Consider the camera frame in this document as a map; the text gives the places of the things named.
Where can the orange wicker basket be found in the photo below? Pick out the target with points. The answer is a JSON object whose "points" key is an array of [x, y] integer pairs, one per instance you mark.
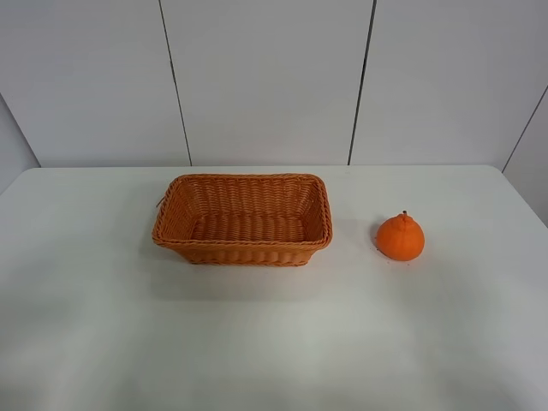
{"points": [[224, 219]]}

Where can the orange with knobbed top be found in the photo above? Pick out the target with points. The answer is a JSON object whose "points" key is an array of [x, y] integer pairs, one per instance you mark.
{"points": [[400, 238]]}

